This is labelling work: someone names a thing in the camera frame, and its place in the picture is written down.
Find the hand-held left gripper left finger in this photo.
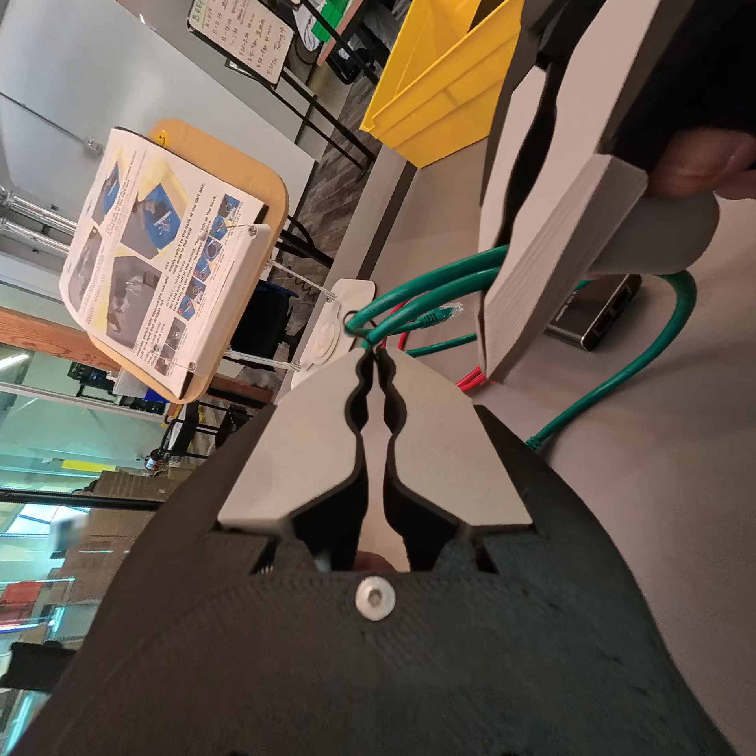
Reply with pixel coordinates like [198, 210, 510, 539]
[216, 350, 374, 573]

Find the black ethernet port box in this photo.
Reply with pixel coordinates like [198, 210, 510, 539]
[543, 273, 643, 353]

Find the green plastic bin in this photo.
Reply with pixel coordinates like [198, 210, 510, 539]
[312, 0, 350, 42]

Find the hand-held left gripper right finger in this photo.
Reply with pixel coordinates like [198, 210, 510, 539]
[376, 348, 534, 573]

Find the yellow plastic bin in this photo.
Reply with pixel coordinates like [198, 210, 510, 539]
[360, 0, 525, 167]

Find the small handwritten whiteboard easel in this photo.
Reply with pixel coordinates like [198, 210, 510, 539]
[188, 0, 379, 172]

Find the wooden side table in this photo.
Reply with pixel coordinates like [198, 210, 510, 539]
[89, 118, 290, 405]

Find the shiny metal pipe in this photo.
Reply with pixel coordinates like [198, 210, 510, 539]
[0, 184, 78, 228]
[0, 217, 74, 255]

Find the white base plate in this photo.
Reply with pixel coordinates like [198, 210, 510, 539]
[289, 279, 377, 391]

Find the person's right hand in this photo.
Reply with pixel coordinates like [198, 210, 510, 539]
[647, 127, 756, 200]

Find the thin metal support rod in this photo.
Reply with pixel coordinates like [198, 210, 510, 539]
[227, 352, 303, 371]
[269, 260, 334, 301]

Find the green ethernet cable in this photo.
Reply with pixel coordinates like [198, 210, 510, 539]
[345, 245, 699, 452]

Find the red cable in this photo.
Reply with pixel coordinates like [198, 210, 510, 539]
[398, 301, 497, 393]

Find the printed instruction sheet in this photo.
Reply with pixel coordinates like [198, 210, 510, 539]
[59, 127, 267, 398]

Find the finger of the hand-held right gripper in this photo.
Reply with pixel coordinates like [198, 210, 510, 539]
[481, 0, 702, 383]
[477, 64, 550, 296]

